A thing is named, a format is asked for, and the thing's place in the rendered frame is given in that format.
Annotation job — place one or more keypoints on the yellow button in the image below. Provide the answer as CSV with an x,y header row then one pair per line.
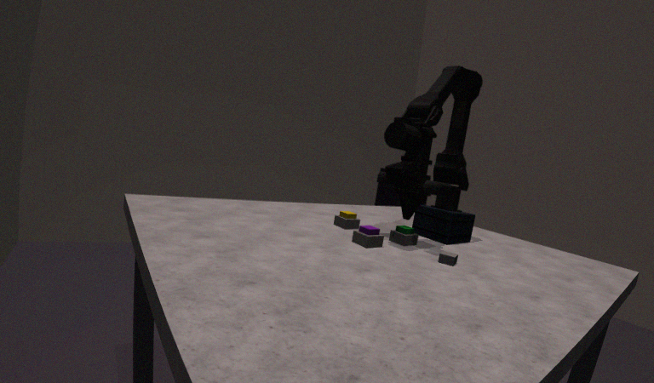
x,y
347,220

